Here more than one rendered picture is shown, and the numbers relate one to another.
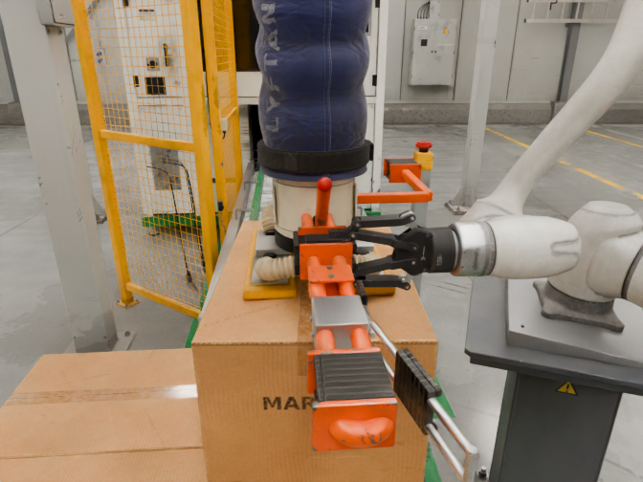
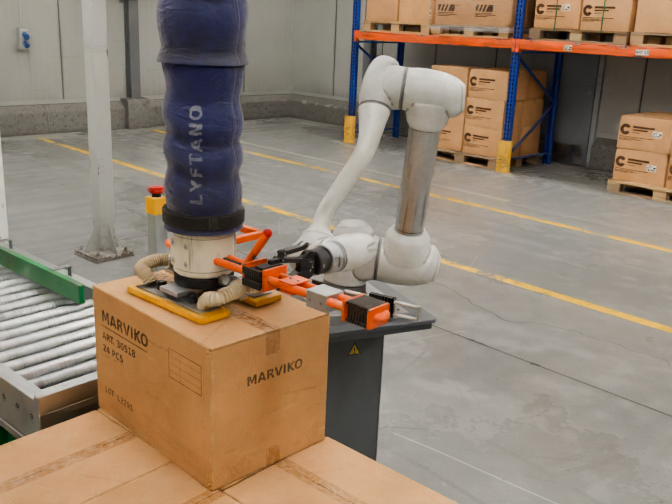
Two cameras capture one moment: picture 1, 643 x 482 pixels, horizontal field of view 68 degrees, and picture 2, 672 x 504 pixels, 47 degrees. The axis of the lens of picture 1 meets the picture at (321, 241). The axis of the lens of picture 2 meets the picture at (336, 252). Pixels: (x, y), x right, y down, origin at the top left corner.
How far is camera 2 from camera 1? 148 cm
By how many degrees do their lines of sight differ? 42
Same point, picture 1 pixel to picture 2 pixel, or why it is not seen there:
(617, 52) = (366, 140)
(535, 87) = not seen: hidden behind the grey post
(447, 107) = not seen: outside the picture
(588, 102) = (358, 167)
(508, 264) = (352, 261)
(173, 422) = (109, 469)
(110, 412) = (43, 486)
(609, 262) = not seen: hidden behind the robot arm
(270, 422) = (250, 395)
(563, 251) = (371, 248)
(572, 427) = (360, 378)
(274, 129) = (198, 203)
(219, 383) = (224, 375)
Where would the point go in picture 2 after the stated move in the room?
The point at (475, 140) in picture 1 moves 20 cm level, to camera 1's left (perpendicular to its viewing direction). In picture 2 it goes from (103, 167) to (76, 170)
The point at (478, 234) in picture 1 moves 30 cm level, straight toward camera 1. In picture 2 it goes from (337, 247) to (387, 281)
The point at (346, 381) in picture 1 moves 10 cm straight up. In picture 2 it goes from (368, 303) to (370, 261)
